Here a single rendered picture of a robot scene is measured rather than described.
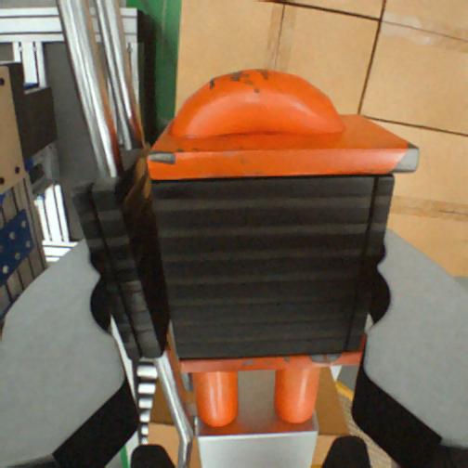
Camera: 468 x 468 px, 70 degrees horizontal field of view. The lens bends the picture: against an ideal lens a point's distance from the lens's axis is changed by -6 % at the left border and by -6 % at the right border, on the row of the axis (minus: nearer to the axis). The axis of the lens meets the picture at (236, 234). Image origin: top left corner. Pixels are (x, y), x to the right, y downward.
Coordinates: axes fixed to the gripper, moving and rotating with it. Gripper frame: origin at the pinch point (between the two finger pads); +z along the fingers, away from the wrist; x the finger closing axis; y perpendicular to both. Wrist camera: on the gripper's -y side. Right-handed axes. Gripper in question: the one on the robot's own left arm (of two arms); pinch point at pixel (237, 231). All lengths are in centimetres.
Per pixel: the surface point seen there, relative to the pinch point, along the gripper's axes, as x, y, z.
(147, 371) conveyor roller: -30, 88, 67
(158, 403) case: -16, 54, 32
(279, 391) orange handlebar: 1.8, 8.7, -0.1
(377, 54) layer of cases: 31, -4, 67
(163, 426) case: -14, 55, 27
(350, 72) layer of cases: 26, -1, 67
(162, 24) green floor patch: -22, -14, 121
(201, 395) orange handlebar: -1.9, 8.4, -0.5
